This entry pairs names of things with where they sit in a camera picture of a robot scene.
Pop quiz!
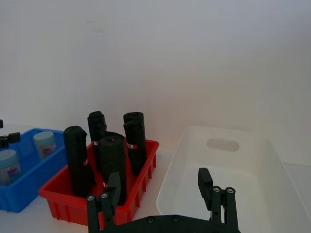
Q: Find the blue plastic bin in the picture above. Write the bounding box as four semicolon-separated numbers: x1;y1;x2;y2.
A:
0;128;69;214

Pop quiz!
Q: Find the red plastic bin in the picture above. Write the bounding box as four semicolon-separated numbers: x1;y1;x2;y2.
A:
38;139;160;227

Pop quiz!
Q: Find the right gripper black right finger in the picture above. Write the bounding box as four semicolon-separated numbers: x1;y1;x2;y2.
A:
198;167;240;230

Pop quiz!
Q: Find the black bag roll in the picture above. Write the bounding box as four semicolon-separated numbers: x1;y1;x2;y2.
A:
122;112;147;176
87;111;108;171
63;125;96;198
98;132;128;207

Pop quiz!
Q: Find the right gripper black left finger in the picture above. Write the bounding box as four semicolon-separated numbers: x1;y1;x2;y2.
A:
86;172;121;233

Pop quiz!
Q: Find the white plastic bin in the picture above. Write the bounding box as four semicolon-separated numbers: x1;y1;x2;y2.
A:
156;126;308;233

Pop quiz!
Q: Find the clear jar with blue lid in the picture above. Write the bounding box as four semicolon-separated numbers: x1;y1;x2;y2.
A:
33;131;57;161
0;149;21;187

